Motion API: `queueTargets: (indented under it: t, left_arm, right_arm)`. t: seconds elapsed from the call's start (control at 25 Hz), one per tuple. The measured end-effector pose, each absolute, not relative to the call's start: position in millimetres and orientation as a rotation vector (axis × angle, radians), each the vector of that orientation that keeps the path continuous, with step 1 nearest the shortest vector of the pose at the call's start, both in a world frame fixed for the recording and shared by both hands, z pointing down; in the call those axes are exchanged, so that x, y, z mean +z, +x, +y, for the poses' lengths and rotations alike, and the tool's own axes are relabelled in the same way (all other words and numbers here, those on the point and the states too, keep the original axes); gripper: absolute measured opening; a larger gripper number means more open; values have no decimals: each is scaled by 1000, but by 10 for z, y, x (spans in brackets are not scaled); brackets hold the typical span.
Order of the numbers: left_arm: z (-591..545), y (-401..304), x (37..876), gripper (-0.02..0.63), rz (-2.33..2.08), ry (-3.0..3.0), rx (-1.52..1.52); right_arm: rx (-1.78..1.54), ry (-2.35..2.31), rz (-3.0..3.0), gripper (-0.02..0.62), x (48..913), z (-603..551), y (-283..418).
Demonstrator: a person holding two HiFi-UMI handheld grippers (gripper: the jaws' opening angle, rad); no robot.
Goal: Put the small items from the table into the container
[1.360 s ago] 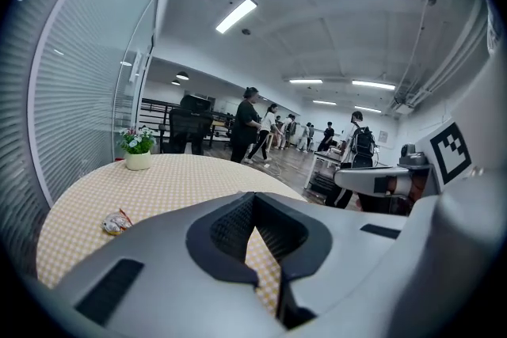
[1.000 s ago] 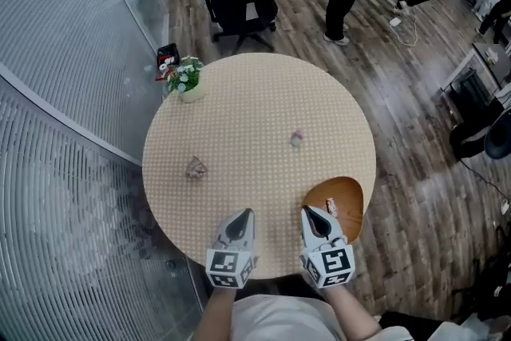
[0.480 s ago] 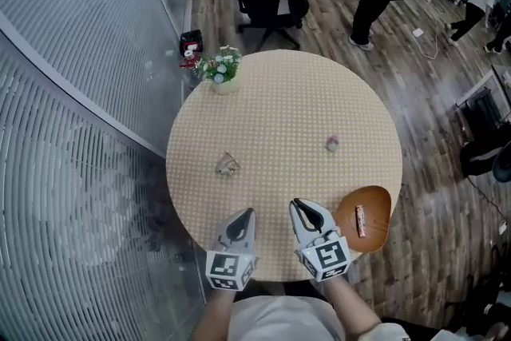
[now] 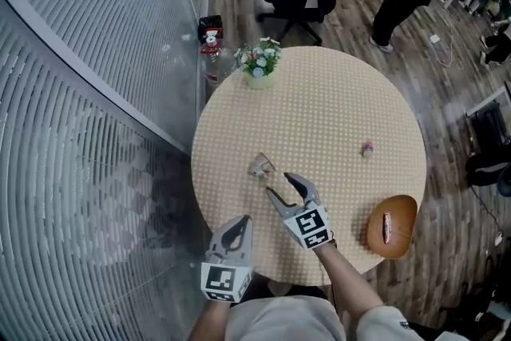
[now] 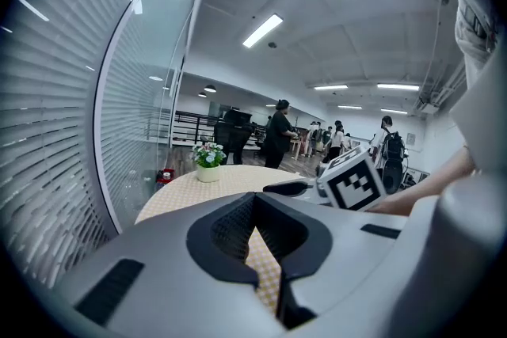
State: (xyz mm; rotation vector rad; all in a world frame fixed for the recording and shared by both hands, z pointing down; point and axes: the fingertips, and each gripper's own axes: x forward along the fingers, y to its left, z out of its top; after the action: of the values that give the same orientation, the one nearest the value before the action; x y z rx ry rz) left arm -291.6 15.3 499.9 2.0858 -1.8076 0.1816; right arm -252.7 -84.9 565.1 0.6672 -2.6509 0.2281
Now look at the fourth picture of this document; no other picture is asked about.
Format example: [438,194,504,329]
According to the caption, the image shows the black floor cable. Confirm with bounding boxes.
[469,185,502,232]

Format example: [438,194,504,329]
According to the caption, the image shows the potted flowers in white pot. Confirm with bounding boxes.
[233,36,282,89]

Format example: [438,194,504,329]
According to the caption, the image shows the person's left forearm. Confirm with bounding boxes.
[191,299,232,341]

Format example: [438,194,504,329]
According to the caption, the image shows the red snack bar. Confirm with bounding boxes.
[382,212,394,244]

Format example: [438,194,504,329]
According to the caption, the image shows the white floor cable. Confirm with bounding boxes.
[437,10,455,68]

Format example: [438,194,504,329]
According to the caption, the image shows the person's beige sweatshirt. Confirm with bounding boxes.
[225,295,472,341]

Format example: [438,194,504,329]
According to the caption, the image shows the black and red box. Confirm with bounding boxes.
[197,14,224,43]

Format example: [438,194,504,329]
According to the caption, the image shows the clear bottle with red label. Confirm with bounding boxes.
[200,30,237,87]

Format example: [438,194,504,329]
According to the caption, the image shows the brown wooden bowl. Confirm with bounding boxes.
[366,194,419,260]

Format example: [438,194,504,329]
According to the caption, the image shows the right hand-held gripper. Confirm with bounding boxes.
[265,172,334,251]

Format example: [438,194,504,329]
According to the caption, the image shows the clear wrapper candy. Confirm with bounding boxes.
[248,151,277,179]

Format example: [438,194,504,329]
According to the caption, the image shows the round table with cloth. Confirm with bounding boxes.
[190,46,427,287]

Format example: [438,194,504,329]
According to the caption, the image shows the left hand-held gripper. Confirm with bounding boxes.
[200,214,254,303]

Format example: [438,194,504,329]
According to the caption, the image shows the black metal shelf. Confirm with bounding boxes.
[469,101,510,152]

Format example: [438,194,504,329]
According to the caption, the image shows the person's right forearm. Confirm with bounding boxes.
[313,241,384,319]

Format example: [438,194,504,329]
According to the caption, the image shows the white table with dark top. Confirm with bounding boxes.
[465,85,511,117]

